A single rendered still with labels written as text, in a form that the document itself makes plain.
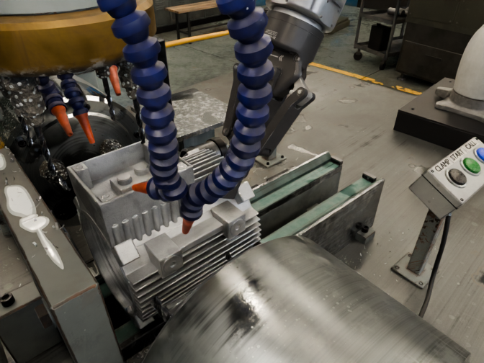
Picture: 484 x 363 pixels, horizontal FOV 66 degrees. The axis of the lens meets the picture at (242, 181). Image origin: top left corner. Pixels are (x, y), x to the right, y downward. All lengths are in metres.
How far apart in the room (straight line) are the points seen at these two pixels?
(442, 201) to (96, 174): 0.51
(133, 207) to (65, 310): 0.15
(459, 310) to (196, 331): 0.62
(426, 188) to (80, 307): 0.51
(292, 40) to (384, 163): 0.78
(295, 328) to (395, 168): 0.94
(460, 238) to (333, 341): 0.74
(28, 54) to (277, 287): 0.25
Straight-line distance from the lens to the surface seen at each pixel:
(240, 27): 0.21
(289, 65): 0.46
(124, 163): 0.53
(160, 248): 0.46
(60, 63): 0.32
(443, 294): 0.85
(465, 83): 1.38
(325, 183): 0.89
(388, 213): 0.99
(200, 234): 0.48
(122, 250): 0.45
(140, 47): 0.23
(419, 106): 1.41
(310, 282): 0.30
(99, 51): 0.32
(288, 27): 0.46
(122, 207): 0.44
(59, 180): 0.64
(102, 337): 0.39
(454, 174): 0.65
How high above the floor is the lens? 1.39
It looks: 35 degrees down
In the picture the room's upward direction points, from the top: straight up
